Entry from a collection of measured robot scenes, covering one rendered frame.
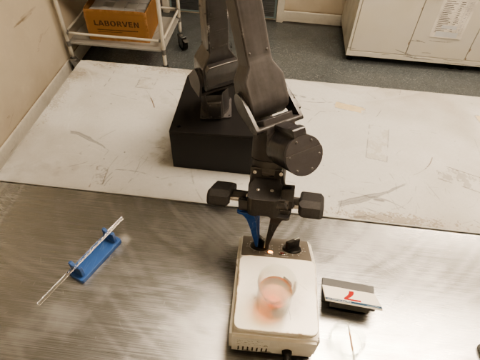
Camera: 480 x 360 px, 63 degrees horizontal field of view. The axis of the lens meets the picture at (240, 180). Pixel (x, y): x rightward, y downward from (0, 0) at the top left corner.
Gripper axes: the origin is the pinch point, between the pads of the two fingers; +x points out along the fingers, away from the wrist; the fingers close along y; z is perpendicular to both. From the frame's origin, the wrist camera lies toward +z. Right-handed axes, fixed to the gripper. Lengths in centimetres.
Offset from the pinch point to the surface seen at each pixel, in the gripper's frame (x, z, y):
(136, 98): -15, -37, -41
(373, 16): -58, -233, 33
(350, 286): 9.9, -2.9, 15.8
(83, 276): 10.4, 7.3, -29.2
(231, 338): 11.5, 14.0, -1.5
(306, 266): 3.5, 4.3, 7.9
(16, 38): -29, -131, -155
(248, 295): 6.3, 10.5, 0.0
